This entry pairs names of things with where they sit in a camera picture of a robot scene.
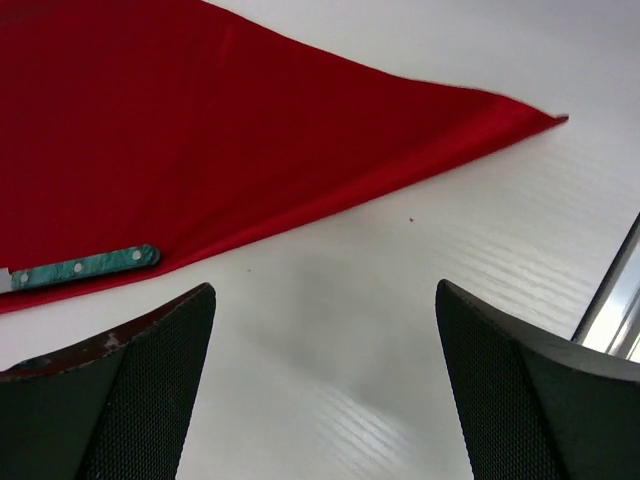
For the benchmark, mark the red cloth napkin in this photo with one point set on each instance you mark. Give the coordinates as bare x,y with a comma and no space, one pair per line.
187,127

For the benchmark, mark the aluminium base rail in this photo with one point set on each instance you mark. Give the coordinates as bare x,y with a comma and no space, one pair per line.
610,324

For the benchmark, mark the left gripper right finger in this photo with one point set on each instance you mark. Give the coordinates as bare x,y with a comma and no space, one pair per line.
531,404

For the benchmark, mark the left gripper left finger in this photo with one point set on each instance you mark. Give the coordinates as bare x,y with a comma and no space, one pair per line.
114,406

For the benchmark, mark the green handled knife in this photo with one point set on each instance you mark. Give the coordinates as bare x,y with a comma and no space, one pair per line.
131,258

